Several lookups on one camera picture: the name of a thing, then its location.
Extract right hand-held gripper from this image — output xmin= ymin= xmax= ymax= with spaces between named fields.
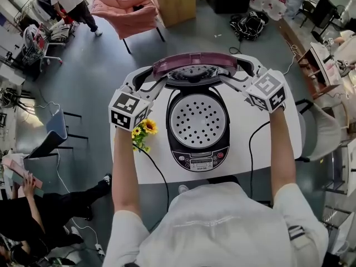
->
xmin=219 ymin=53 xmax=288 ymax=113

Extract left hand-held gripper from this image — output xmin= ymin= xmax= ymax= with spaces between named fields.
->
xmin=108 ymin=65 xmax=168 ymax=131

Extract purple rice cooker lid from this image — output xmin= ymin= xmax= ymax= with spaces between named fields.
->
xmin=152 ymin=52 xmax=239 ymax=90

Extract black rice cooker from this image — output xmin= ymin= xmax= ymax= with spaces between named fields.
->
xmin=165 ymin=85 xmax=232 ymax=174

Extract person's right forearm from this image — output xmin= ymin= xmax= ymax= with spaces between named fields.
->
xmin=268 ymin=106 xmax=297 ymax=203

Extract person's left forearm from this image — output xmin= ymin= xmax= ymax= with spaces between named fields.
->
xmin=112 ymin=126 xmax=140 ymax=219

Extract artificial sunflower bouquet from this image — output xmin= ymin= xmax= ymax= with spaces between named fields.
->
xmin=130 ymin=118 xmax=159 ymax=154

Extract black and white bag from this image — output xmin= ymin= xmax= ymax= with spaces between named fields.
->
xmin=229 ymin=11 xmax=270 ymax=42

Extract white perforated steamer tray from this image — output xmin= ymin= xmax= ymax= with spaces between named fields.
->
xmin=170 ymin=98 xmax=225 ymax=147

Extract pink armchair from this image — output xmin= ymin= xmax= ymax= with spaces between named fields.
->
xmin=91 ymin=0 xmax=166 ymax=55

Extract white red-printed plastic bags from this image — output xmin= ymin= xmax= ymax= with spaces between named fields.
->
xmin=248 ymin=0 xmax=289 ymax=21

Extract black office chair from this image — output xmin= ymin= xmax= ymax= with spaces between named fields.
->
xmin=299 ymin=0 xmax=339 ymax=43

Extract blue grey chair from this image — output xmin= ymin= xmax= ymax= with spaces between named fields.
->
xmin=23 ymin=109 xmax=89 ymax=160

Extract metal shopping cart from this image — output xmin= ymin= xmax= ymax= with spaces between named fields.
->
xmin=21 ymin=23 xmax=67 ymax=67

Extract pink flat box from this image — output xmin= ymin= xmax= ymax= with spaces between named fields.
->
xmin=1 ymin=156 xmax=45 ymax=197

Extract person's white shirt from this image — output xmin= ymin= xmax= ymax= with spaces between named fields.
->
xmin=102 ymin=181 xmax=330 ymax=267

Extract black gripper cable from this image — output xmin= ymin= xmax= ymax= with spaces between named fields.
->
xmin=132 ymin=145 xmax=170 ymax=232
xmin=248 ymin=120 xmax=271 ymax=200

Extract white floor cable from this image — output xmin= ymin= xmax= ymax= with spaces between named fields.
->
xmin=33 ymin=101 xmax=98 ymax=246

